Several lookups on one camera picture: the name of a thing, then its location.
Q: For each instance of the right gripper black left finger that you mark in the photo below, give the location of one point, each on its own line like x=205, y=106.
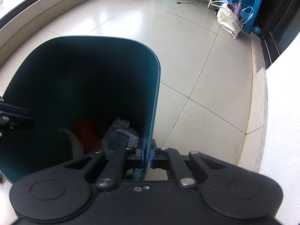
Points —
x=106, y=171

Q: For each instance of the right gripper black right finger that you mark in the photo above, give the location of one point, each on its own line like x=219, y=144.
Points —
x=186, y=171

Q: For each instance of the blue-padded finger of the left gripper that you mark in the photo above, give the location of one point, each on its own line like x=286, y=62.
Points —
x=13, y=117

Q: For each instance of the dark teal plastic trash bin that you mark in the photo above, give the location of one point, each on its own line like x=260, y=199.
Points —
x=69, y=79

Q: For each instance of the red trash in bin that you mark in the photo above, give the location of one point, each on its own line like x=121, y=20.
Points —
x=89, y=141

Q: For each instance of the crumpled printed snack wrapper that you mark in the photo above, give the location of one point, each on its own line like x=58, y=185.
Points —
x=119, y=135

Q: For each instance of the white green foam net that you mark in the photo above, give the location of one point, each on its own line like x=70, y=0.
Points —
x=77, y=148

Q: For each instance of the small blue ball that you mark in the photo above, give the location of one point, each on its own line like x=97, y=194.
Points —
x=257, y=30

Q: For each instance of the white canvas tote bag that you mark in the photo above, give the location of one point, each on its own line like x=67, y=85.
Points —
x=229, y=16

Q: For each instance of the blue plastic stool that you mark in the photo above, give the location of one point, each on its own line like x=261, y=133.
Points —
x=243, y=2

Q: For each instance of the dark sliding door frame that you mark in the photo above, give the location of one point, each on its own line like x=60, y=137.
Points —
x=279, y=24

